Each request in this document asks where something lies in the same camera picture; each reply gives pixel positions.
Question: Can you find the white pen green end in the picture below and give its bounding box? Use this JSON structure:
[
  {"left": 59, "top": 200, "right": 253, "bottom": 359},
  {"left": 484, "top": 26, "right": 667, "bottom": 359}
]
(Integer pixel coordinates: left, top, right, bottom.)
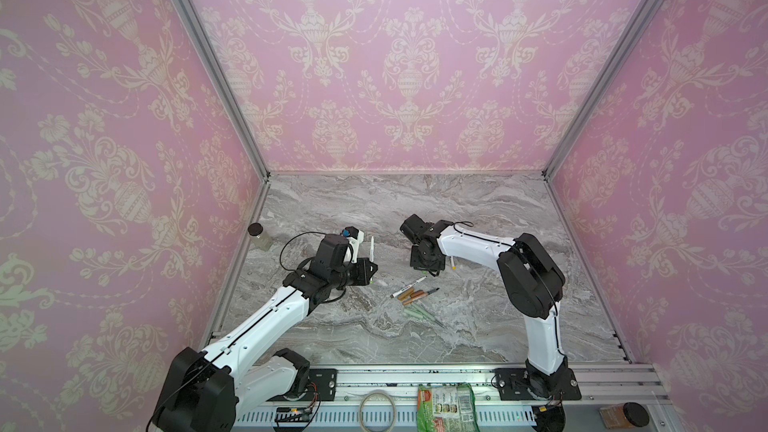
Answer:
[{"left": 368, "top": 235, "right": 378, "bottom": 284}]

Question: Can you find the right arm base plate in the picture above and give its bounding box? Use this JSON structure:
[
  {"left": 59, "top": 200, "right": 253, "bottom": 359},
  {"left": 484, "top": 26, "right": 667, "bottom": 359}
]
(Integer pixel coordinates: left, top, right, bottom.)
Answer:
[{"left": 491, "top": 365, "right": 583, "bottom": 402}]

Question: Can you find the aluminium corner frame post left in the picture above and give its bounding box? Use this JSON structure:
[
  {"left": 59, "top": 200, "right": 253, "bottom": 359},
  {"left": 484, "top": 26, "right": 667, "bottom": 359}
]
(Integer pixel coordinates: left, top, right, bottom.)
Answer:
[{"left": 171, "top": 0, "right": 270, "bottom": 182}]

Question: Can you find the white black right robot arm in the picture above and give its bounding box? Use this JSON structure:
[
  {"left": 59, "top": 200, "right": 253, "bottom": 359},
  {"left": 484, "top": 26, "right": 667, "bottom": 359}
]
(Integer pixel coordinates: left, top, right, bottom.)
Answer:
[{"left": 400, "top": 214, "right": 570, "bottom": 401}]

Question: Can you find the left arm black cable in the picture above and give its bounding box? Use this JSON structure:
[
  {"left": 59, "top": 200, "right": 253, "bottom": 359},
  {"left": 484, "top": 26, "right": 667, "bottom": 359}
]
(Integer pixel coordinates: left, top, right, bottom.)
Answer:
[{"left": 145, "top": 230, "right": 349, "bottom": 432}]

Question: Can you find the aluminium corner frame post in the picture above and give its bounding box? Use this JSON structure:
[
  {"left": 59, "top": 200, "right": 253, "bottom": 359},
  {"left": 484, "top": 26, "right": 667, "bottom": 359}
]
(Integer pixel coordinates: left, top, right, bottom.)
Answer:
[
  {"left": 171, "top": 0, "right": 270, "bottom": 182},
  {"left": 542, "top": 0, "right": 664, "bottom": 184}
]

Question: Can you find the brown pen cap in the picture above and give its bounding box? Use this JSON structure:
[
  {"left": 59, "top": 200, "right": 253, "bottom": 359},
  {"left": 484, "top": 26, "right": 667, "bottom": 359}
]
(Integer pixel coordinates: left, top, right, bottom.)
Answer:
[{"left": 397, "top": 287, "right": 415, "bottom": 302}]

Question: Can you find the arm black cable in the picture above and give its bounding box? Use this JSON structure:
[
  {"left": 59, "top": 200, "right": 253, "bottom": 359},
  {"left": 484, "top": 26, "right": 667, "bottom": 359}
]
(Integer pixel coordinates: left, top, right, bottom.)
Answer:
[
  {"left": 449, "top": 220, "right": 568, "bottom": 367},
  {"left": 145, "top": 230, "right": 349, "bottom": 432}
]

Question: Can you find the small jar black lid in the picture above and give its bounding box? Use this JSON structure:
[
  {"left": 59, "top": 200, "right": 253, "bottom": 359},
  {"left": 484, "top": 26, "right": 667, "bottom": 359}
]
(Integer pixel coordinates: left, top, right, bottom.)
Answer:
[{"left": 247, "top": 222, "right": 274, "bottom": 252}]

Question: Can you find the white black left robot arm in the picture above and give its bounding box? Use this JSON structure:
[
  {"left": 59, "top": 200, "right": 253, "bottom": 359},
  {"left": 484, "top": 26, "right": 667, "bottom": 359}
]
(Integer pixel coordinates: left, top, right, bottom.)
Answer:
[{"left": 148, "top": 227, "right": 378, "bottom": 431}]

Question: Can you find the cable ring coil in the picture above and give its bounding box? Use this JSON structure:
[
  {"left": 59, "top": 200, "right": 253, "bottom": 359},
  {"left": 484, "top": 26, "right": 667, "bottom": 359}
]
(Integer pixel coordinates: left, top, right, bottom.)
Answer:
[{"left": 358, "top": 389, "right": 398, "bottom": 432}]

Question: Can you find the brown jar black lid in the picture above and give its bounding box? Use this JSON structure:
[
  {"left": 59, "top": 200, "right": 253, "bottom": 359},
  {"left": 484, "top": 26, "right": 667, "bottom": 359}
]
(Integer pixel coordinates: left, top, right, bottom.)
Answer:
[{"left": 599, "top": 402, "right": 650, "bottom": 430}]

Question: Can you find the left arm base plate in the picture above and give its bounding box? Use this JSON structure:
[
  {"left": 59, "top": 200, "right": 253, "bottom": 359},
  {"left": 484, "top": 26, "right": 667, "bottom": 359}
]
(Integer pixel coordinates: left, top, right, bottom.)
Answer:
[{"left": 269, "top": 368, "right": 339, "bottom": 402}]

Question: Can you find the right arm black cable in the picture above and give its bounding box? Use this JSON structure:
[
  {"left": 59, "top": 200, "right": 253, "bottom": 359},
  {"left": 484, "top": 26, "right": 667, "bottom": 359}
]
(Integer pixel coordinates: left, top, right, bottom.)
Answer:
[{"left": 449, "top": 220, "right": 568, "bottom": 367}]

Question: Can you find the aluminium corner frame post right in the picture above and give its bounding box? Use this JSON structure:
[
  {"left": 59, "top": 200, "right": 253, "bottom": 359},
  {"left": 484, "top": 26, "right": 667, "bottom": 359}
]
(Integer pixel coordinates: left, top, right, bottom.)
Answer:
[{"left": 542, "top": 0, "right": 664, "bottom": 184}]

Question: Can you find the green snack packet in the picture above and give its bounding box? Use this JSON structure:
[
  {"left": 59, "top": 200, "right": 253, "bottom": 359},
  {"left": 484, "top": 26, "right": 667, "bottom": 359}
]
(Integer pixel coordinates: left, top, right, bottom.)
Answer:
[{"left": 416, "top": 383, "right": 479, "bottom": 432}]

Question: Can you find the pale green pen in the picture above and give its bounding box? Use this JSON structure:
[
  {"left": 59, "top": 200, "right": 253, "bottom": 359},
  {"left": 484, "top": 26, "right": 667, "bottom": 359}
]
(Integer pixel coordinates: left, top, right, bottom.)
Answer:
[{"left": 408, "top": 304, "right": 445, "bottom": 327}]

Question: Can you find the white pen red label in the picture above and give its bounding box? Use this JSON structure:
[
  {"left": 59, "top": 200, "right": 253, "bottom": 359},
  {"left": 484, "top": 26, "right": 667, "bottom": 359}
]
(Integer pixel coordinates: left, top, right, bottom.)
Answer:
[{"left": 390, "top": 276, "right": 426, "bottom": 298}]

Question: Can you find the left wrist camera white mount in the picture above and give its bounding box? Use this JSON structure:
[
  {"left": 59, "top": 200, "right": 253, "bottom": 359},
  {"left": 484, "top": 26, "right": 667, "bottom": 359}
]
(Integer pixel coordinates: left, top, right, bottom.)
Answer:
[{"left": 342, "top": 226, "right": 365, "bottom": 263}]

